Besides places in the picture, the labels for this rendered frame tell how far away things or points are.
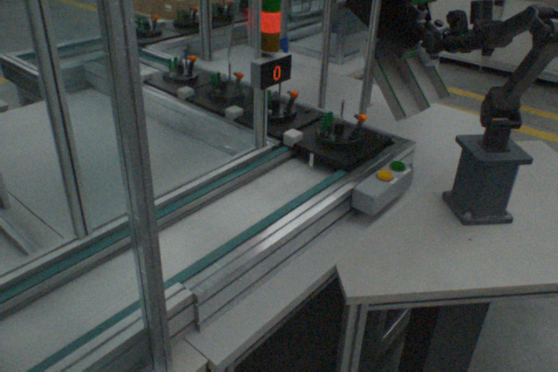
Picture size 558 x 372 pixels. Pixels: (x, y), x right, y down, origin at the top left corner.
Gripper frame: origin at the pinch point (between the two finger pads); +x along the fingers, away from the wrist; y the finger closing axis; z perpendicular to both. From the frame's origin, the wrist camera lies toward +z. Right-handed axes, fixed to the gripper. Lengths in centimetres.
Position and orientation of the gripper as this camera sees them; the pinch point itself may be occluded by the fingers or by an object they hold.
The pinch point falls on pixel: (435, 43)
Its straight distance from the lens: 159.3
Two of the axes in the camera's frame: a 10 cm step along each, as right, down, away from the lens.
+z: -0.4, -9.9, -1.6
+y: -8.4, 1.3, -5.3
